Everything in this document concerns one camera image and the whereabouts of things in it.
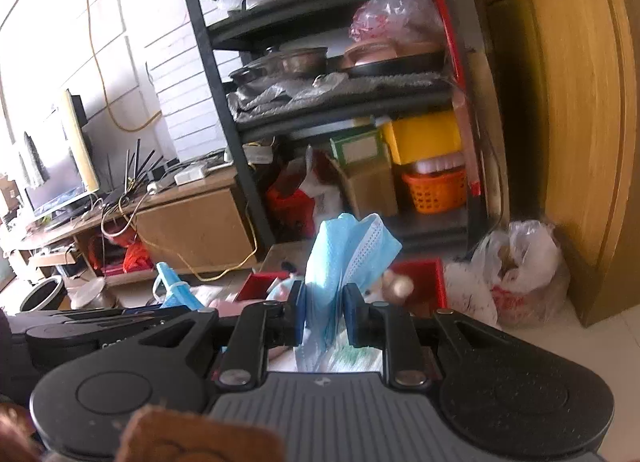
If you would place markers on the wooden wardrobe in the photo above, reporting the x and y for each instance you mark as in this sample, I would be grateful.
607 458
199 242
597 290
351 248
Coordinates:
565 117

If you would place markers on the blue face mask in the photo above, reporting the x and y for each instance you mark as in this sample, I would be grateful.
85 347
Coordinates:
345 252
175 292

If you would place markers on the crumpled clear plastic sheet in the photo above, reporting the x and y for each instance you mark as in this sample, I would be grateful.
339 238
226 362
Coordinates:
270 99

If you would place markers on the black metal shelf rack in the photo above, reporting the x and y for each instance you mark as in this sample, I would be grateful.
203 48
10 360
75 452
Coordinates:
215 42

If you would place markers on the television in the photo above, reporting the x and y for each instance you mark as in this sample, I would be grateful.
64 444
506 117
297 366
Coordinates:
55 177

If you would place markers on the cardboard box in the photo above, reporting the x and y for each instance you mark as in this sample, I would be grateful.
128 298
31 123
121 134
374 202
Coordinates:
370 187

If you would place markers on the orange plastic basket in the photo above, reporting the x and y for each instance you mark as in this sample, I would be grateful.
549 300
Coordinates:
435 192

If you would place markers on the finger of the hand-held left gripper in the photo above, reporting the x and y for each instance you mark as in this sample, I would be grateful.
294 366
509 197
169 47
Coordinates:
150 318

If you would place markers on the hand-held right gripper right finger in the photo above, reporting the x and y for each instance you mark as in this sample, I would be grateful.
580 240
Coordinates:
350 313

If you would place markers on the pink plastic bag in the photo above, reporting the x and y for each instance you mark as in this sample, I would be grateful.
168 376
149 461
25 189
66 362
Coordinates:
395 17

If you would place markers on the white plastic bag red print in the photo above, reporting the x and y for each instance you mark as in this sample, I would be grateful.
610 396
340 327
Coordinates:
530 272

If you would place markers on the black frying pan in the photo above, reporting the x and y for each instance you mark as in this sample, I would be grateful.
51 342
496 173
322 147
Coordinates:
400 65

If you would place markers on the black round bin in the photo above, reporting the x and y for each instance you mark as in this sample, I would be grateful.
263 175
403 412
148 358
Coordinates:
42 294

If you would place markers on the green box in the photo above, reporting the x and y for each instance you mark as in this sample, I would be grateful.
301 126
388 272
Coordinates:
357 147

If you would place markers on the steel canister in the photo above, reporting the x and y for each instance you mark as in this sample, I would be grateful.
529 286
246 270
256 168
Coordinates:
95 294

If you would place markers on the white speckled cloth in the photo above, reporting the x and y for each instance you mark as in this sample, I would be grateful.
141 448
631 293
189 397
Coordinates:
470 292

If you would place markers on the red box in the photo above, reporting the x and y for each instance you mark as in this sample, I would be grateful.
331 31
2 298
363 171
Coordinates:
425 277

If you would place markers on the white power adapter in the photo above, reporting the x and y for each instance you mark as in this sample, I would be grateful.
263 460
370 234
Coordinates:
191 174

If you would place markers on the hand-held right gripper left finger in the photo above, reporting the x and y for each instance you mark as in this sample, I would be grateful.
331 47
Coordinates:
299 313

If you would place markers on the red tall panel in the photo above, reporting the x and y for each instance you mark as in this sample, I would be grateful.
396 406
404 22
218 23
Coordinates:
450 67

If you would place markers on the wooden television cabinet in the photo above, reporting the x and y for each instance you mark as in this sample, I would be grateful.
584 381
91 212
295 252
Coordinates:
190 227

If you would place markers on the metal pot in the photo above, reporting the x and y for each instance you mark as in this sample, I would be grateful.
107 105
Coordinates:
302 62

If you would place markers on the brown fuzzy patch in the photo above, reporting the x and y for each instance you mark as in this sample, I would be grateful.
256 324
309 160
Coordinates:
200 434

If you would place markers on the brown plush toy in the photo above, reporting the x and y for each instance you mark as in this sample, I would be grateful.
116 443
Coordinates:
397 286

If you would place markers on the pan with glass lid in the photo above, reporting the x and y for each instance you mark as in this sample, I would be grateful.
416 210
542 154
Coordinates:
257 72

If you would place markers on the yellow box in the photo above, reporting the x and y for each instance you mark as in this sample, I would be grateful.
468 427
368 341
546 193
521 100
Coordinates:
425 139

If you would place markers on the black router with antennas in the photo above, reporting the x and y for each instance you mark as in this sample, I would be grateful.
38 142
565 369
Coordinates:
131 167

